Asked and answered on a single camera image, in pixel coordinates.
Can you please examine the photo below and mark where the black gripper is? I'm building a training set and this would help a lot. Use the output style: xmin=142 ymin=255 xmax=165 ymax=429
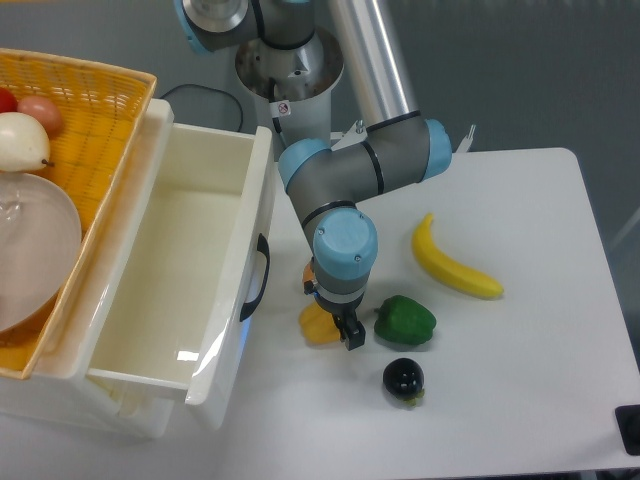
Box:
xmin=303 ymin=279 xmax=366 ymax=350

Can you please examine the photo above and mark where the yellow bell pepper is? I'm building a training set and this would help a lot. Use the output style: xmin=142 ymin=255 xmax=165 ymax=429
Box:
xmin=298 ymin=303 xmax=340 ymax=345

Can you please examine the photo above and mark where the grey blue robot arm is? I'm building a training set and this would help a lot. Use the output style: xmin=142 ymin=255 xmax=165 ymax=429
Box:
xmin=174 ymin=1 xmax=452 ymax=349

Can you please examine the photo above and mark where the green bell pepper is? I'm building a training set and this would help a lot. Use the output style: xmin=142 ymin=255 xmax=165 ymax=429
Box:
xmin=374 ymin=295 xmax=437 ymax=345

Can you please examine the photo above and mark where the dark purple eggplant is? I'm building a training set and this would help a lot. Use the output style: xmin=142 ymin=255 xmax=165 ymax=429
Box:
xmin=383 ymin=358 xmax=425 ymax=406

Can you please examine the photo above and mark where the orange bread pastry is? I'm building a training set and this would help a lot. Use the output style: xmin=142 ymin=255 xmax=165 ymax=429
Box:
xmin=302 ymin=260 xmax=316 ymax=295

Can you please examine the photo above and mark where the yellow banana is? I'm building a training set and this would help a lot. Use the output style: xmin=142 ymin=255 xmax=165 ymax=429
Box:
xmin=411 ymin=213 xmax=504 ymax=300

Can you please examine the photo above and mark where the white plastic drawer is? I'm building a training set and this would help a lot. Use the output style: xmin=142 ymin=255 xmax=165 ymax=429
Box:
xmin=108 ymin=125 xmax=275 ymax=429

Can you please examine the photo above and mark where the black corner device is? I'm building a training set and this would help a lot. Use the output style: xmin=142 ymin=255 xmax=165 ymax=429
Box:
xmin=615 ymin=404 xmax=640 ymax=456

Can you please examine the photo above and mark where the yellow woven basket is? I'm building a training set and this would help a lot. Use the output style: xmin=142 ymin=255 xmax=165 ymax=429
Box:
xmin=1 ymin=48 xmax=157 ymax=380

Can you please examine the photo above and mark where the red tomato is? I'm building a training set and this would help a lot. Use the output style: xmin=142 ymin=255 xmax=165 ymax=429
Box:
xmin=0 ymin=87 xmax=18 ymax=113

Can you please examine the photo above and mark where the black drawer handle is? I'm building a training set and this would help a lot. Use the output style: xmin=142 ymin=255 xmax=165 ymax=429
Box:
xmin=238 ymin=233 xmax=272 ymax=323

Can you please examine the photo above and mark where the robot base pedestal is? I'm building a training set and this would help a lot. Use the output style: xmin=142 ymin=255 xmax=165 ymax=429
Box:
xmin=235 ymin=27 xmax=344 ymax=158

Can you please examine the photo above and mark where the black cable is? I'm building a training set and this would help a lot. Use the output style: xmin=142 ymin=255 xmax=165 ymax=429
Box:
xmin=158 ymin=83 xmax=245 ymax=134

